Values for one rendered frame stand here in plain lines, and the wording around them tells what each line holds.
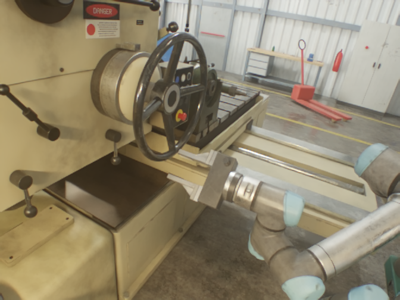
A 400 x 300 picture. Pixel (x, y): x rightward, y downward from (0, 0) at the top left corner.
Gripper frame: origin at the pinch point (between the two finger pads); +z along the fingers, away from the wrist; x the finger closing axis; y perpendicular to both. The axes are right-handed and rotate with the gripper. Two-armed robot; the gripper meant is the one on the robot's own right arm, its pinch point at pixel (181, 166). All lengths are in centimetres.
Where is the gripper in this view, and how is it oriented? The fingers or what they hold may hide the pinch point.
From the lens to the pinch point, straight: 68.6
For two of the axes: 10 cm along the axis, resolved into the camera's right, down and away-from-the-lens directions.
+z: -8.9, -3.1, 3.4
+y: -2.4, -3.1, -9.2
